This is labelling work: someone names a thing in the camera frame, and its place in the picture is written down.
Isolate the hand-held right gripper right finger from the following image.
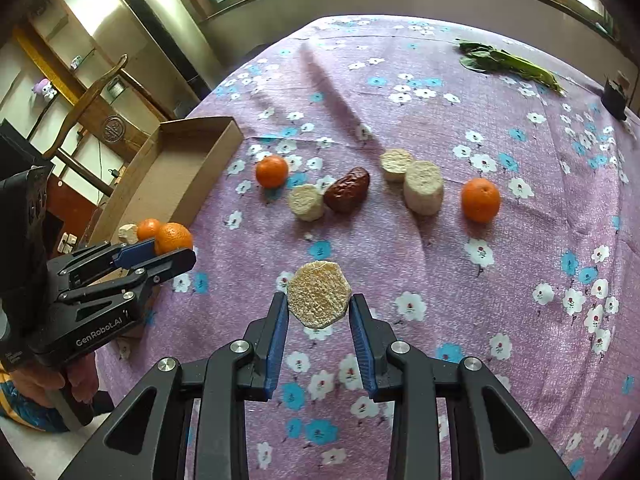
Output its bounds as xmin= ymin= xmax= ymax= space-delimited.
xmin=348 ymin=293 xmax=576 ymax=480

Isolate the person's left hand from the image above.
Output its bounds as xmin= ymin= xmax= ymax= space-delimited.
xmin=10 ymin=352 xmax=101 ymax=408

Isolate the brown cardboard box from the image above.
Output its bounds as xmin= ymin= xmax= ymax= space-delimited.
xmin=82 ymin=116 xmax=245 ymax=286

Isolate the purple floral tablecloth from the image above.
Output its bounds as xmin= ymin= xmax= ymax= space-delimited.
xmin=95 ymin=15 xmax=640 ymax=480

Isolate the mandarin orange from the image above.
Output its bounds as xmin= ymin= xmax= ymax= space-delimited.
xmin=255 ymin=155 xmax=290 ymax=190
xmin=136 ymin=218 xmax=162 ymax=242
xmin=154 ymin=222 xmax=194 ymax=256
xmin=460 ymin=178 xmax=502 ymax=224

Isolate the red date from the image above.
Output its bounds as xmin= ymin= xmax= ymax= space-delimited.
xmin=323 ymin=167 xmax=371 ymax=213

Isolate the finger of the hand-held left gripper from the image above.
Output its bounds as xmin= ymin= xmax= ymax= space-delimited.
xmin=47 ymin=239 xmax=157 ymax=282
xmin=55 ymin=247 xmax=197 ymax=307

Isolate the white tower air conditioner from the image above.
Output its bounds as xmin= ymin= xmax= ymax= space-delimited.
xmin=107 ymin=0 xmax=213 ymax=103

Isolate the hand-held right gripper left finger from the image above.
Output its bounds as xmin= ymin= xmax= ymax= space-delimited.
xmin=59 ymin=291 xmax=291 ymax=480

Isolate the green leafy vegetable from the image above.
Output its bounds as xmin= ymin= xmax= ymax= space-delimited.
xmin=456 ymin=40 xmax=568 ymax=97

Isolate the large peeled sugarcane piece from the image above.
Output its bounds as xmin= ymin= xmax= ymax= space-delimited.
xmin=403 ymin=160 xmax=445 ymax=217

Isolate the wooden chair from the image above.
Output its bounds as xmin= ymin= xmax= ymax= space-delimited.
xmin=42 ymin=54 xmax=171 ymax=196

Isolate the black television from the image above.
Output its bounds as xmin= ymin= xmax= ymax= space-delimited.
xmin=0 ymin=119 xmax=53 ymax=168

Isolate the small black device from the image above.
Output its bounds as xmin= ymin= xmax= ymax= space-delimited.
xmin=600 ymin=74 xmax=630 ymax=122

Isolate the hexagonal peeled sugarcane piece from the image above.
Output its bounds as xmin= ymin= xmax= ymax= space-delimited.
xmin=286 ymin=260 xmax=352 ymax=330

